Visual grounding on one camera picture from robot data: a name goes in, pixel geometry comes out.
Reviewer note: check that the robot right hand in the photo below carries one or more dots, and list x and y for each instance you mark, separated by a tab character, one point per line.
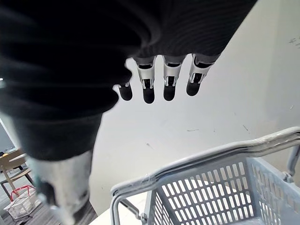
70	58

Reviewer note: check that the grey plastic shopping basket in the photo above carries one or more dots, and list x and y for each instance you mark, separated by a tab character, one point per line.
215	192

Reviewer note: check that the wooden chair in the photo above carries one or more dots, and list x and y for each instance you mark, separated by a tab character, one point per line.
15	172

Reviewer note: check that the wooden table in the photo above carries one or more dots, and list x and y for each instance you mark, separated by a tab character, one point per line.
9	152

